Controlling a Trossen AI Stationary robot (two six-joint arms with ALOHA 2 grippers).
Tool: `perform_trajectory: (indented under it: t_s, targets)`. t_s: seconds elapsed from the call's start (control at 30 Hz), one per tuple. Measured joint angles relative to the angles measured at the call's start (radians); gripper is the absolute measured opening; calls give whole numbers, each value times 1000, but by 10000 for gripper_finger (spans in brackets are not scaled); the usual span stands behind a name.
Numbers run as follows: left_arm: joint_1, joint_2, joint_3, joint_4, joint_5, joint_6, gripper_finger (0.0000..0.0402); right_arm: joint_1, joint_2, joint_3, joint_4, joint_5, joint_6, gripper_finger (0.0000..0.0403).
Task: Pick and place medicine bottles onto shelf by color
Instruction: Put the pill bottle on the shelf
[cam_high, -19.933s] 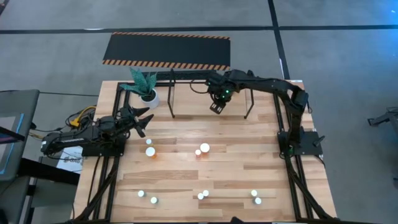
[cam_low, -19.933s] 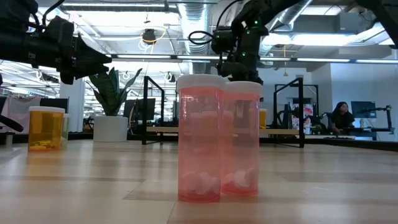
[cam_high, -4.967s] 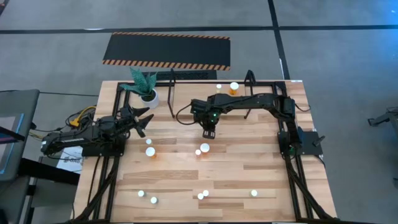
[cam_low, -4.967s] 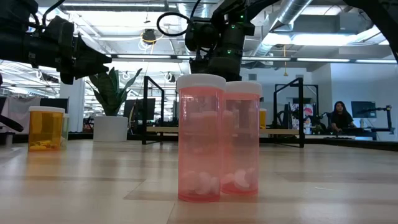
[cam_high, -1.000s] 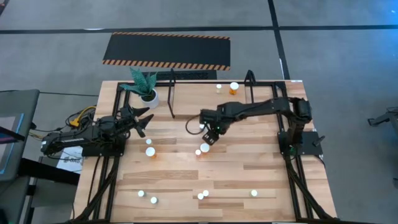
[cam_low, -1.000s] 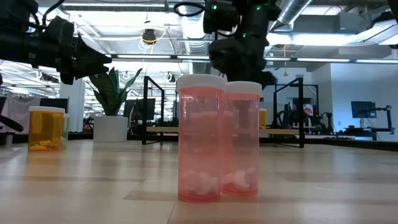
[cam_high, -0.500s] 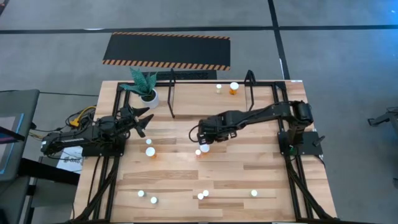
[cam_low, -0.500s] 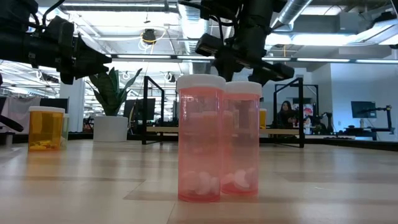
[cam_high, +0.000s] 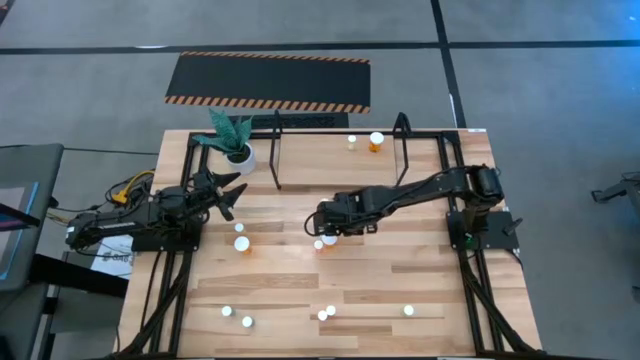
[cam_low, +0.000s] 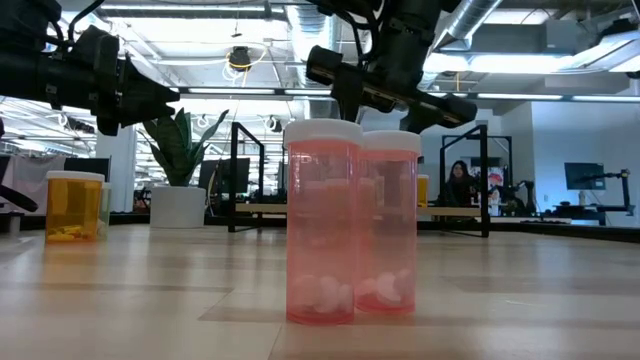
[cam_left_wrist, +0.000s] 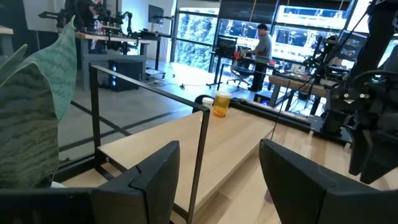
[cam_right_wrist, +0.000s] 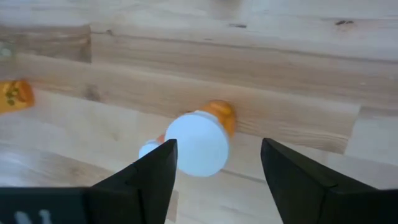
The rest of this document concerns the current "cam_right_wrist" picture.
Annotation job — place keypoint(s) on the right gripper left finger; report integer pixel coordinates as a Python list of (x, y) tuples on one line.
[(146, 193)]

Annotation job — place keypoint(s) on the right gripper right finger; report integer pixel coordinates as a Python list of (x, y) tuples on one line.
[(311, 193)]

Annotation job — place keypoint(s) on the small red medicine bottle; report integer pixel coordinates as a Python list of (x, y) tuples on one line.
[(148, 148)]

